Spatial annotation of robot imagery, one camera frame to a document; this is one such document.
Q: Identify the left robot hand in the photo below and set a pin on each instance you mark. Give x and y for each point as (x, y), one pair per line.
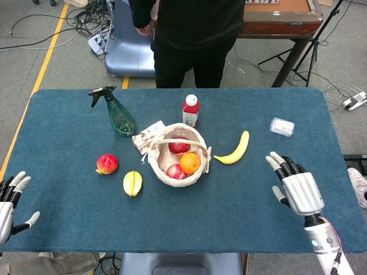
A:
(5, 206)

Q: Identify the white power strip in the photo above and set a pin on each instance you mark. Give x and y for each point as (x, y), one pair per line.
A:
(97, 43)
(354, 101)

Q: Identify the row of mahjong tiles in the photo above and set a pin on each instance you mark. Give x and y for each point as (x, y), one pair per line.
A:
(262, 1)

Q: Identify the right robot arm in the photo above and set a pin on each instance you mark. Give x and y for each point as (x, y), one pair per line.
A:
(324, 243)

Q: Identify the orange fruit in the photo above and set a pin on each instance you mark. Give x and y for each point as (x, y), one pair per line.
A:
(189, 163)

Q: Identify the blue robot torso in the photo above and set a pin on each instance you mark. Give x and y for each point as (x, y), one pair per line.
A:
(180, 263)

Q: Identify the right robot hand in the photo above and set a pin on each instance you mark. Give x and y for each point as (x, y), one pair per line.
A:
(304, 192)

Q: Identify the red and yellow pomegranate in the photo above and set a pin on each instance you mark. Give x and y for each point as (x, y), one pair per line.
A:
(107, 164)

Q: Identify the red apple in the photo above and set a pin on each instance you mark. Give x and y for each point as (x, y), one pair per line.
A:
(179, 146)

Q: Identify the white sneaker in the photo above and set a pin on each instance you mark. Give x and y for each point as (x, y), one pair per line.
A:
(358, 186)

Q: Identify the patterned folded cloth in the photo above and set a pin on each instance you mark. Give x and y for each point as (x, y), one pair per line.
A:
(149, 134)

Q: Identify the brown mahjong table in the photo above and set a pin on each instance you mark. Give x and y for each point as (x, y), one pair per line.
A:
(275, 25)

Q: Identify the yellow starfruit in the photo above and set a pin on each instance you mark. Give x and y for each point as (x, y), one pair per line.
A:
(132, 183)

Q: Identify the wicker basket with cloth liner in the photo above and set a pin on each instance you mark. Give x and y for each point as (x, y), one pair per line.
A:
(183, 127)

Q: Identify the yellow banana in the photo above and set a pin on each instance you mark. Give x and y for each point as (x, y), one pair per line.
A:
(238, 151)

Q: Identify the black tripod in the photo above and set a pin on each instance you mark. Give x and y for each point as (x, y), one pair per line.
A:
(312, 43)

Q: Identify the blue table cloth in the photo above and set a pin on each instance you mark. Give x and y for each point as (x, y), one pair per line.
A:
(229, 215)

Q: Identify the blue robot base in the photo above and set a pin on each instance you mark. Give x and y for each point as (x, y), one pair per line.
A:
(129, 51)

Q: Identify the clear plastic box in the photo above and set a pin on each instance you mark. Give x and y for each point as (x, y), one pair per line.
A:
(282, 127)

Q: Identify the standing person in black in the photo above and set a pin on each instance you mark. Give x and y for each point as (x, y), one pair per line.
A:
(195, 34)

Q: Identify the pink apple in basket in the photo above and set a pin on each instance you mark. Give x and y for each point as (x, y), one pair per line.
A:
(175, 172)

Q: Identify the green spray bottle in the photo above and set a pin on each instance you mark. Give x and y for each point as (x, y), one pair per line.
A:
(120, 120)

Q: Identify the red juice bottle white cap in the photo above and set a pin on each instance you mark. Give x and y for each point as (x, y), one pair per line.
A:
(190, 113)

